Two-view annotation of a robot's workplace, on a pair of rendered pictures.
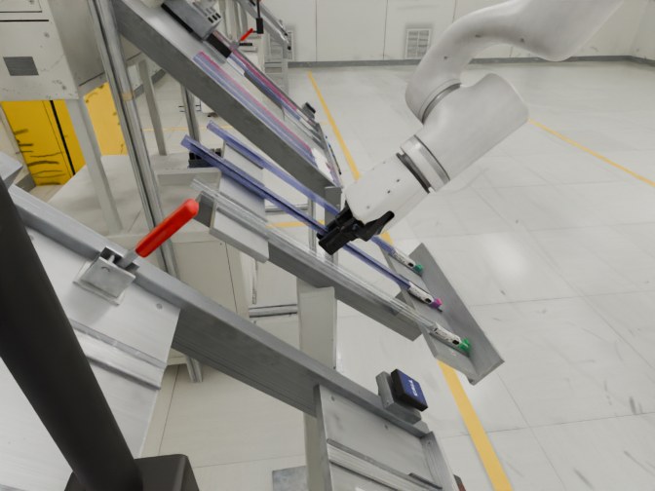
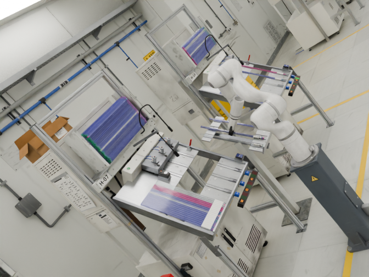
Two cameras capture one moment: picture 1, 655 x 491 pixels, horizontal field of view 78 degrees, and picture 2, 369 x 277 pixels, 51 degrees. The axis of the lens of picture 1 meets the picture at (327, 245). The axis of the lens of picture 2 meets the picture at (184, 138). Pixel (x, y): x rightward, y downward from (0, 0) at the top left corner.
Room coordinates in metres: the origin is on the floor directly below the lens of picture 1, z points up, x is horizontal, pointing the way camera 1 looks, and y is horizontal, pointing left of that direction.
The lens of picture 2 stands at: (-1.48, -2.05, 1.77)
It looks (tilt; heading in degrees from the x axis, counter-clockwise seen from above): 13 degrees down; 51
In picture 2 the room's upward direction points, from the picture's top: 41 degrees counter-clockwise
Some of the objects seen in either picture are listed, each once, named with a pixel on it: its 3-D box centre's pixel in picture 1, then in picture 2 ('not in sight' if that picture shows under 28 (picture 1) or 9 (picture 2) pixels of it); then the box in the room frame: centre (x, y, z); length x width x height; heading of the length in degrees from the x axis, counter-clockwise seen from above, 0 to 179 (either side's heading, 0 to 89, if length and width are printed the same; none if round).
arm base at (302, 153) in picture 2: not in sight; (296, 145); (0.22, -0.67, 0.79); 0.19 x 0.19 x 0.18
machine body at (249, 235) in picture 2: not in sight; (205, 251); (-0.09, 0.46, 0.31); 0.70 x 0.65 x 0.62; 7
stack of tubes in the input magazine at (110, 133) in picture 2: not in sight; (113, 129); (-0.01, 0.34, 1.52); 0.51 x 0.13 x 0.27; 7
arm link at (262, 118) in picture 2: not in sight; (270, 122); (0.20, -0.65, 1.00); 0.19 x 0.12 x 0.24; 145
